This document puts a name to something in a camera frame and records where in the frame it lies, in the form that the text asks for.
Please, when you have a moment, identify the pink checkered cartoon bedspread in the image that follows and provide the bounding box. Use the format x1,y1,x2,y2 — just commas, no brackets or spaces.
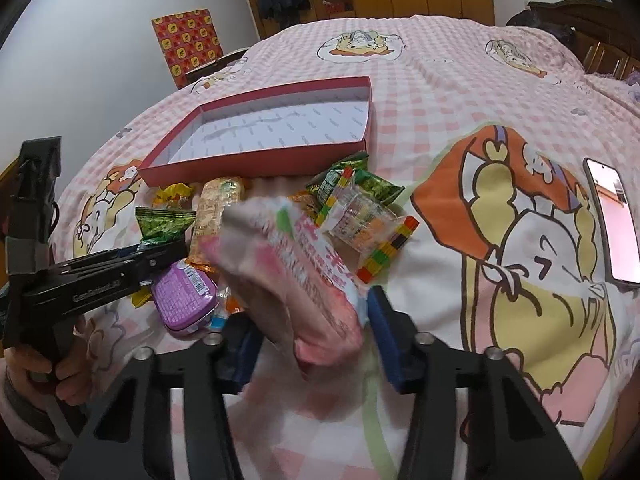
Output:
54,16,639,479

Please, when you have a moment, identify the purple candy tin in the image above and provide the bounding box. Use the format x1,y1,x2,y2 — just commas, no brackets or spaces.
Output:
151,259,218,337

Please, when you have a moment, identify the dark wooden headboard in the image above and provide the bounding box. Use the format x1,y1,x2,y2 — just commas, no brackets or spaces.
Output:
506,0,639,84

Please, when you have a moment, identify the smartphone with pink screen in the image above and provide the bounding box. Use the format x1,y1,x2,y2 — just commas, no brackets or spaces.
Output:
582,157,639,289

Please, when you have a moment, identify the person's left hand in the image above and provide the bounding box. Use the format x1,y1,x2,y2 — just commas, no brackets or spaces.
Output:
3,316,92,410

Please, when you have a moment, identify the yellow candy wrapper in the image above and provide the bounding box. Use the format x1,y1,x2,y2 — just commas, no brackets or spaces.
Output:
152,182,194,209

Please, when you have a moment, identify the red yellow patterned gift bag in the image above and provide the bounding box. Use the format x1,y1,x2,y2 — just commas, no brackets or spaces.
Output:
151,9,224,89

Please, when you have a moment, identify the red shallow cardboard box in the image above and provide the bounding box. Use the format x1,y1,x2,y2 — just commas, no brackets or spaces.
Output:
138,76,372,188

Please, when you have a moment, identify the clear candy bag colourful edge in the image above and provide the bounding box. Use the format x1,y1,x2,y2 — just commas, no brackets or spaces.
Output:
314,169,419,284

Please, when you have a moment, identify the pink white snack bag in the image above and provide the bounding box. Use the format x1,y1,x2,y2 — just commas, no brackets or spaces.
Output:
201,196,367,375

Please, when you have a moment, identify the green snack packet pair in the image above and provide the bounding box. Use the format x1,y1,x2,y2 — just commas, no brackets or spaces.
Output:
305,151,405,206

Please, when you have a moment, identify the rice cracker pack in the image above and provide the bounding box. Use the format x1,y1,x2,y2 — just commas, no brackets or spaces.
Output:
186,177,247,273

